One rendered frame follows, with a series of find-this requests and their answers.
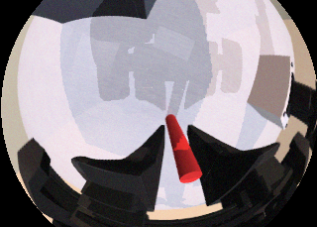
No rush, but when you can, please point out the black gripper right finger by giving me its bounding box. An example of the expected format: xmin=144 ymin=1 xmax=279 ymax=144
xmin=186 ymin=125 xmax=280 ymax=207

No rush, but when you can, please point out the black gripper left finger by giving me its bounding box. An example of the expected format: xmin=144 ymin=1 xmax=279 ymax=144
xmin=71 ymin=125 xmax=165 ymax=212

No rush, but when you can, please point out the red peg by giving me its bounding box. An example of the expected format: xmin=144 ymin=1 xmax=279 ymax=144
xmin=165 ymin=113 xmax=202 ymax=183

